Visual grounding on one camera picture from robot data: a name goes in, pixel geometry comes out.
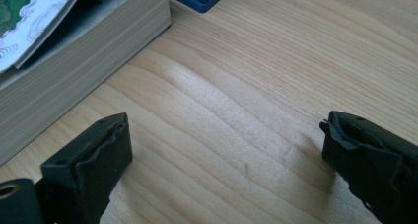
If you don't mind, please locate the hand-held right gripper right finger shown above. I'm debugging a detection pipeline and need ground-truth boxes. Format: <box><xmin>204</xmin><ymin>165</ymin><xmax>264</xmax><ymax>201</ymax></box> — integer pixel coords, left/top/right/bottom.
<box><xmin>319</xmin><ymin>111</ymin><xmax>418</xmax><ymax>224</ymax></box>

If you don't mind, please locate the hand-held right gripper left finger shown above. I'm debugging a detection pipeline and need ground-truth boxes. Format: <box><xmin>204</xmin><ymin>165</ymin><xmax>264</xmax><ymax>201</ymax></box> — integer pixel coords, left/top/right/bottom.
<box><xmin>35</xmin><ymin>112</ymin><xmax>134</xmax><ymax>224</ymax></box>

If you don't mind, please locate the thick book with patterned cover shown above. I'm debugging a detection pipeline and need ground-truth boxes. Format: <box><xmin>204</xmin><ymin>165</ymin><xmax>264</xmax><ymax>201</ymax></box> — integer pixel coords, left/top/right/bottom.
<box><xmin>0</xmin><ymin>0</ymin><xmax>173</xmax><ymax>167</ymax></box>

